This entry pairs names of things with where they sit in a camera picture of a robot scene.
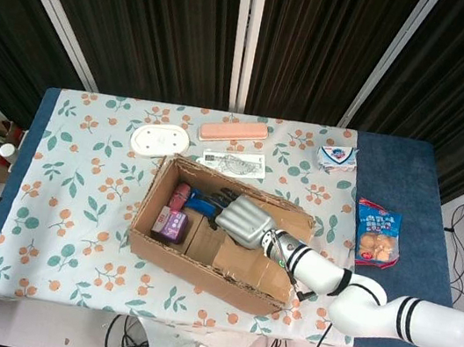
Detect white oval dish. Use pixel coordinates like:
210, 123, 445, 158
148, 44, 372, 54
128, 118, 193, 165

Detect pink rectangular case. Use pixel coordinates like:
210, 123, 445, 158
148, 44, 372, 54
198, 112, 271, 152

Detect blue plastic package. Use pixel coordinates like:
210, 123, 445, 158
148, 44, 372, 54
183, 186, 228, 220

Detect floral orange fruit tablecloth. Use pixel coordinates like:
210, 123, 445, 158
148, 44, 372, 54
0, 73, 389, 347

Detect red pink bottle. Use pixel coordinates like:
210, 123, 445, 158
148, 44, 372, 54
167, 180, 194, 213

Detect packaged ruler set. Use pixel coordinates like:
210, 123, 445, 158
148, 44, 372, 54
199, 143, 270, 184

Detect white blue soap package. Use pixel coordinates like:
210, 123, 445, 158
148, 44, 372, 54
314, 140, 363, 178

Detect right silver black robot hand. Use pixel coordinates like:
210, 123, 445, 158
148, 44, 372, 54
202, 185, 283, 253

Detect brown cardboard shipping box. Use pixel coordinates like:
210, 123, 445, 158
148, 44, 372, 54
118, 148, 333, 324

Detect purple small carton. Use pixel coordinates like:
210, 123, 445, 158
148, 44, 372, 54
149, 205, 192, 247

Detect white lidded jar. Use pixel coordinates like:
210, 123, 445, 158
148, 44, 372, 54
0, 142, 18, 161

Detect blue biscuit snack bag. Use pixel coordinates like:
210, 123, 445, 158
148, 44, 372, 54
348, 197, 410, 272

